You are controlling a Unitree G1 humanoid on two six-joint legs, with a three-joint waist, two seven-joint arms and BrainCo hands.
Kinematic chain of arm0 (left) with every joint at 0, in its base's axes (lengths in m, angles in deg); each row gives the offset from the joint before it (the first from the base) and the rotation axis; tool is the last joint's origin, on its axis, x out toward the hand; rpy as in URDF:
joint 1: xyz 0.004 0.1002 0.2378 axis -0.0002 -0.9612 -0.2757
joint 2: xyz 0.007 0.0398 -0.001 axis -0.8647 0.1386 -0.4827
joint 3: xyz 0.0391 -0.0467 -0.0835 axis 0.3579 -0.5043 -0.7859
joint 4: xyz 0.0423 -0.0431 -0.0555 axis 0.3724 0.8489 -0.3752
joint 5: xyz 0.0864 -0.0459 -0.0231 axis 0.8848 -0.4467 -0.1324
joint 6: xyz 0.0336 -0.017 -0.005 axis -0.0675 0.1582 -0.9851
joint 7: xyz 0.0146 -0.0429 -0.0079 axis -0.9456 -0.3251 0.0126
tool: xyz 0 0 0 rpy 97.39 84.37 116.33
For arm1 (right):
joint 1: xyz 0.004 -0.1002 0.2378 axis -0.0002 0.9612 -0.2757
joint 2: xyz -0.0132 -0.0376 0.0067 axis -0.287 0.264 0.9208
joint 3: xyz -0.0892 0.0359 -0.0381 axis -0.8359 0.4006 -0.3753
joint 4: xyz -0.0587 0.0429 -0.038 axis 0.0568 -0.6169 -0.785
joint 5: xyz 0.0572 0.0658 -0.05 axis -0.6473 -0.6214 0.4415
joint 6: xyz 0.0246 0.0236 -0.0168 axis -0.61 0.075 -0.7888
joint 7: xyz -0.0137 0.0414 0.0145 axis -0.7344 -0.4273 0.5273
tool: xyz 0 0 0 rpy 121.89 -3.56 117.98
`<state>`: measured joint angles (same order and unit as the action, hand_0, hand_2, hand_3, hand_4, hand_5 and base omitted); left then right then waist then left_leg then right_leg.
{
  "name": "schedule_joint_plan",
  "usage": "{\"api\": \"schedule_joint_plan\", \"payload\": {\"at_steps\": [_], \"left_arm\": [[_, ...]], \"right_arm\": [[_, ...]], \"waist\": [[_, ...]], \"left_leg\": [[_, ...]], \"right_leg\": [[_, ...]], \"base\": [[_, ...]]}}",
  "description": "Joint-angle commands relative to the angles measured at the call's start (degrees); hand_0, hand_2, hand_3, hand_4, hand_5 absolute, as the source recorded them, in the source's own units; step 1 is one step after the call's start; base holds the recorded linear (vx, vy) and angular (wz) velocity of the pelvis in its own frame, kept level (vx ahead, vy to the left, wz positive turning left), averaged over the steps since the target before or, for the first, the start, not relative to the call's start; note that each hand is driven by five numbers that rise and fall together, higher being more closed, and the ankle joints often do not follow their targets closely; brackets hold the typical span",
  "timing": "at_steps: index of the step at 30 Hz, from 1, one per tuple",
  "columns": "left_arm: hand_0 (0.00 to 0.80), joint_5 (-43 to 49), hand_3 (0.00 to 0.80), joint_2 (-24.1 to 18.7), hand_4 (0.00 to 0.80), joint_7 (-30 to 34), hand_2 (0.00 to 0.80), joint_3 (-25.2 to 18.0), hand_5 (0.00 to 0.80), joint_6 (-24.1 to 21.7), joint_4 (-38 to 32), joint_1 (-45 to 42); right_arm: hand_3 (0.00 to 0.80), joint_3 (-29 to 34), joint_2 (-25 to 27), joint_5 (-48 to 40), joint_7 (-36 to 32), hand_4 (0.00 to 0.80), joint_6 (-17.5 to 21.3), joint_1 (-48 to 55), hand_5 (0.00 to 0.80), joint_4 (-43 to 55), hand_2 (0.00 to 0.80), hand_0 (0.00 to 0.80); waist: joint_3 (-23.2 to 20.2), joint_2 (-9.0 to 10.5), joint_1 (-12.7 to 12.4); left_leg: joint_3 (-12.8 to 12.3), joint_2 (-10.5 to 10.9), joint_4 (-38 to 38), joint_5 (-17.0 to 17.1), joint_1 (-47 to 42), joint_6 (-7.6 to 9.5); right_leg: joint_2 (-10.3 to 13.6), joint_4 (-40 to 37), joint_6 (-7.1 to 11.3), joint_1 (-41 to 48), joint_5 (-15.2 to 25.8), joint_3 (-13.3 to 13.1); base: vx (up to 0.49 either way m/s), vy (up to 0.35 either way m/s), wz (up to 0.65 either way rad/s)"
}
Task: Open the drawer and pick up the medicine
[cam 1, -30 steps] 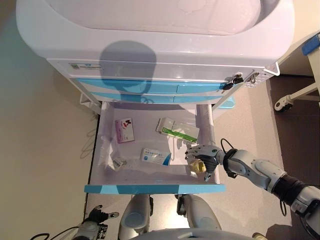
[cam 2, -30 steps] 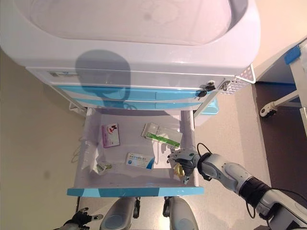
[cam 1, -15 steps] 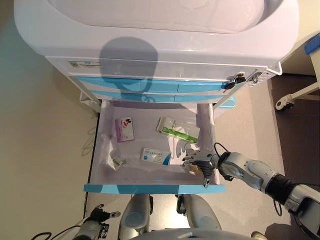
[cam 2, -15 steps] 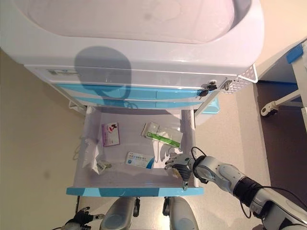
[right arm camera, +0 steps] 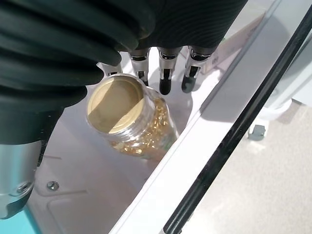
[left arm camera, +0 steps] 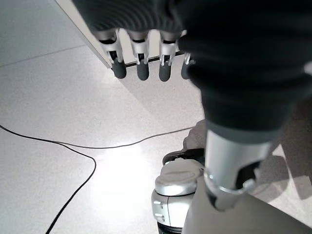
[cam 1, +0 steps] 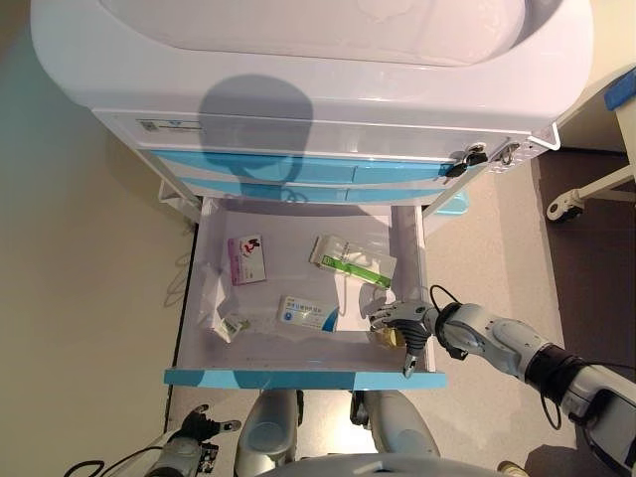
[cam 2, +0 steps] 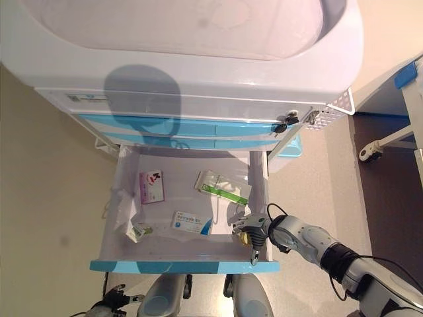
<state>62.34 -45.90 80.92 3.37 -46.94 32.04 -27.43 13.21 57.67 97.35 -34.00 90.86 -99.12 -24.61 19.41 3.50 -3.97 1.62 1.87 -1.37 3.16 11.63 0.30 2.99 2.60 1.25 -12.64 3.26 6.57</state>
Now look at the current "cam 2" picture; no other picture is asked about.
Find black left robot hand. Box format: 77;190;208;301
102;283;145;310

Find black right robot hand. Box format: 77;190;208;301
231;213;271;267

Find clear packet with green strip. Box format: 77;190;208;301
193;169;252;206

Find blue white medicine box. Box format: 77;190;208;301
170;210;212;236

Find pink white medicine box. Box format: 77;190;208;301
138;169;167;205

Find tall blue white cart drawer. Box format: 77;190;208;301
67;112;301;138

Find silver left robot leg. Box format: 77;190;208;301
137;273;194;317

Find silver robot leg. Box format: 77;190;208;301
137;273;194;317
223;274;274;317

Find small white barcode box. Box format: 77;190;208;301
125;223;153;244

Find silver right robot leg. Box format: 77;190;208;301
223;274;274;317

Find white bin with blue lid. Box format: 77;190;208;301
267;133;303;172

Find crumpled clear plastic wrap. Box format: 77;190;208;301
108;184;143;238

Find black cart keys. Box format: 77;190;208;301
272;110;300;136

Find white perforated side basket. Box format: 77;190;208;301
305;87;356;131

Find white hospital bed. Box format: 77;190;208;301
355;54;423;205

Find cart label sticker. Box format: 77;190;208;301
67;94;110;103

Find blue corner bumper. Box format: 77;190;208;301
393;62;417;89

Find white medical cart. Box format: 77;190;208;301
0;0;364;172

